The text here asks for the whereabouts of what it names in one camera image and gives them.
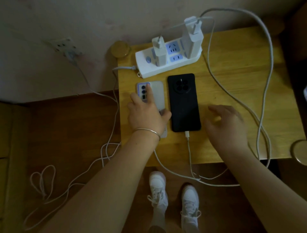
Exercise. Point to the person's right hand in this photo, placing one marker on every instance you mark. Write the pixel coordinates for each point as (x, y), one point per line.
(227, 134)

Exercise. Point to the person's left hand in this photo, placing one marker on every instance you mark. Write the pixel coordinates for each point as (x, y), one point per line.
(146, 115)

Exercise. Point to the white phone purple camera trim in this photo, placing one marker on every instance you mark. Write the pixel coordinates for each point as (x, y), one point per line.
(157, 93)

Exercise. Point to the black phone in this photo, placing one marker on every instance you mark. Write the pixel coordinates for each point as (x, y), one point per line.
(184, 108)

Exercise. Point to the white blue power strip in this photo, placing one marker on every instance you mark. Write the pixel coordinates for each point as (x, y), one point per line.
(146, 69)

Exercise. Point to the small white charger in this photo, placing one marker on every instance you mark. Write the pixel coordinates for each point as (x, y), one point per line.
(160, 57)

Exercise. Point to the wooden bedside table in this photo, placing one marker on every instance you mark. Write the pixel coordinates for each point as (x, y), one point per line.
(239, 72)

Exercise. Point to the large white charger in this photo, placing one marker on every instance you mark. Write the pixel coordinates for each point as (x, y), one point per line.
(192, 45)

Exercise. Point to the person's right forearm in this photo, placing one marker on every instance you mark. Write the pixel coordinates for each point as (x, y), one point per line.
(268, 196)

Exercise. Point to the person's left forearm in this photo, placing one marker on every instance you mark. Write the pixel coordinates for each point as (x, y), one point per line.
(108, 192)

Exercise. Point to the person's white left shoe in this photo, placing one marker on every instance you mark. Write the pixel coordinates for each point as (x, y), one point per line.
(157, 189)

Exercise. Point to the person's white shoe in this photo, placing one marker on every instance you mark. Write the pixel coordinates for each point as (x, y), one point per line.
(157, 189)
(189, 206)

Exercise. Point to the person's white right shoe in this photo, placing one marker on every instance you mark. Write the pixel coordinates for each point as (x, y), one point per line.
(189, 206)

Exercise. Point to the person's right leg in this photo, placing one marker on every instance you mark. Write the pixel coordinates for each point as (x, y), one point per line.
(190, 229)

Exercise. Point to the person's leg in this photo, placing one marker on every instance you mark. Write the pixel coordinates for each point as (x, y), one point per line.
(157, 220)
(190, 229)

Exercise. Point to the person's left leg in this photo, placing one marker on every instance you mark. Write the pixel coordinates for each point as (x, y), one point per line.
(157, 220)

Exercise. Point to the yellow wooden cabinet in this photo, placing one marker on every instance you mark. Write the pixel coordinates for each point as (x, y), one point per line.
(12, 168)

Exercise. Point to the white wall socket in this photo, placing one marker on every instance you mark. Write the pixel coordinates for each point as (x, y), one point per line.
(60, 45)

